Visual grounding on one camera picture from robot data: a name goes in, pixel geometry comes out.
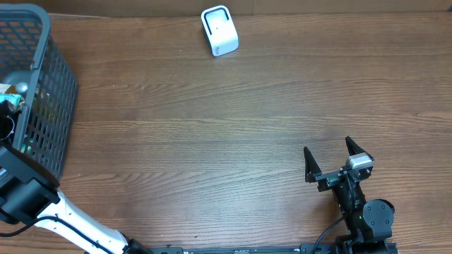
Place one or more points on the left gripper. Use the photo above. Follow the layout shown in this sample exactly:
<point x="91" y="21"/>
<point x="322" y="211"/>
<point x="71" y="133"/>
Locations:
<point x="20" y="112"/>

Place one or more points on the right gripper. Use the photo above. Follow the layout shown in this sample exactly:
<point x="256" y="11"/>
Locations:
<point x="328" y="180"/>

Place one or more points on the teal tissue pack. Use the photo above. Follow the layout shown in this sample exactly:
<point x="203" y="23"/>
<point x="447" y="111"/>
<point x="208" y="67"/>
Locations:
<point x="10" y="102"/>

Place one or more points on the yellow bottle silver cap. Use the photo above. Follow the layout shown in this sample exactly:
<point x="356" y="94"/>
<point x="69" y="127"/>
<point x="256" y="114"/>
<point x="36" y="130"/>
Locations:
<point x="21" y="88"/>

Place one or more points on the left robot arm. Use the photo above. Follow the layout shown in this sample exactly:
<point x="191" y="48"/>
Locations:
<point x="32" y="195"/>

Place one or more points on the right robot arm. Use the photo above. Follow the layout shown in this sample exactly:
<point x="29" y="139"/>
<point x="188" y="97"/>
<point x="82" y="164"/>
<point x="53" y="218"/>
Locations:
<point x="364" y="225"/>

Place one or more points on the white barcode scanner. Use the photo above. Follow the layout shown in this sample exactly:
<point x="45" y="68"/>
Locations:
<point x="220" y="30"/>

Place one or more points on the grey plastic mesh basket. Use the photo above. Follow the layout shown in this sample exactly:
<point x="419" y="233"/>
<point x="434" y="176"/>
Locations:
<point x="43" y="127"/>

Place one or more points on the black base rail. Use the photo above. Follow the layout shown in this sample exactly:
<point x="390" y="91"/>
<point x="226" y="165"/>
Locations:
<point x="240" y="250"/>

